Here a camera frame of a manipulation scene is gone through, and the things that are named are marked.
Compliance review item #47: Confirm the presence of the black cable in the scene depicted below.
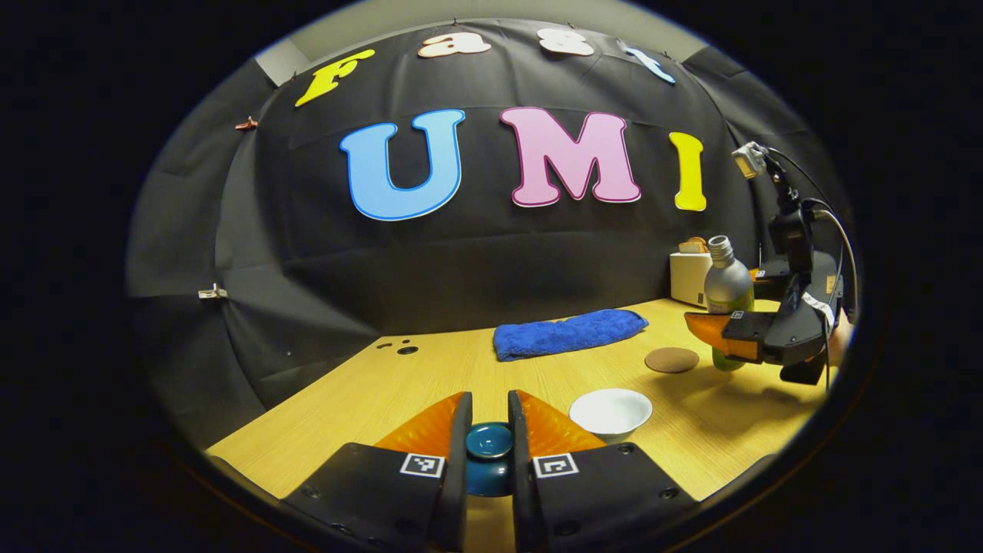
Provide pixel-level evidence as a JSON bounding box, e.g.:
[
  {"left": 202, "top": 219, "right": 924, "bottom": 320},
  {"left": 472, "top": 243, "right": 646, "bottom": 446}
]
[{"left": 803, "top": 198, "right": 859, "bottom": 323}]

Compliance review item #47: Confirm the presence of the white toaster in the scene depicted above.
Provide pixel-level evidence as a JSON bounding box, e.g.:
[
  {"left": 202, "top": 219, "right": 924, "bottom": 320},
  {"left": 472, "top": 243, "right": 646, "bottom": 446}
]
[{"left": 670, "top": 251, "right": 715, "bottom": 308}]

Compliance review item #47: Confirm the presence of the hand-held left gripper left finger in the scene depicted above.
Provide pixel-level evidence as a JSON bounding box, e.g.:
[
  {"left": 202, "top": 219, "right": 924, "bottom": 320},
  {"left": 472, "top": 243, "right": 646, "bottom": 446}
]
[{"left": 280, "top": 391, "right": 473, "bottom": 552}]

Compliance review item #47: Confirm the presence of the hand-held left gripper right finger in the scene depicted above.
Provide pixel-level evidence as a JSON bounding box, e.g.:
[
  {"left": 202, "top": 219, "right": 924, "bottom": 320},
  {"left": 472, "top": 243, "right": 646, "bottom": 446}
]
[{"left": 507, "top": 389, "right": 700, "bottom": 552}]

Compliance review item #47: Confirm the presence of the silver green-label water bottle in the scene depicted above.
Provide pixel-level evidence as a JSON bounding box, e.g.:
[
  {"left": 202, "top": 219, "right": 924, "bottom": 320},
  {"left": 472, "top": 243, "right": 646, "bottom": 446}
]
[{"left": 703, "top": 235, "right": 756, "bottom": 372}]

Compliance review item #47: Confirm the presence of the white teacup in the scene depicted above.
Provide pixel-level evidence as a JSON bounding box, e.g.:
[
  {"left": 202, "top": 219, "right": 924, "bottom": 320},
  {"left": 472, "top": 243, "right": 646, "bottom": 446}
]
[{"left": 569, "top": 388, "right": 654, "bottom": 444}]

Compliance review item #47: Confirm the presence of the dark blue teacup lid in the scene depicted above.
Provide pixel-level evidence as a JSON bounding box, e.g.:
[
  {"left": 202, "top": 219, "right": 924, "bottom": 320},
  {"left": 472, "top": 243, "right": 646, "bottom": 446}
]
[{"left": 464, "top": 422, "right": 516, "bottom": 498}]

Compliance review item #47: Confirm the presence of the black backdrop cloth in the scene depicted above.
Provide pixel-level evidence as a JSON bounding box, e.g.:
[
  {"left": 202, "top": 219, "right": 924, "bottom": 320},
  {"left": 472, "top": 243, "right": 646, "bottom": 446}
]
[{"left": 127, "top": 19, "right": 853, "bottom": 446}]

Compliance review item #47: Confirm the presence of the blue towel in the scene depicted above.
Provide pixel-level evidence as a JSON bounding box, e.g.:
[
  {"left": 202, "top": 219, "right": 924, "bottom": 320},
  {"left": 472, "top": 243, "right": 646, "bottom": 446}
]
[{"left": 493, "top": 309, "right": 650, "bottom": 363}]

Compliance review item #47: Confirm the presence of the round brown coaster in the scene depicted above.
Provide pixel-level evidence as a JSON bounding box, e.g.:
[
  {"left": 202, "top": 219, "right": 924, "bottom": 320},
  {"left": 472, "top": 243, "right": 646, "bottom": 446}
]
[{"left": 644, "top": 347, "right": 700, "bottom": 374}]

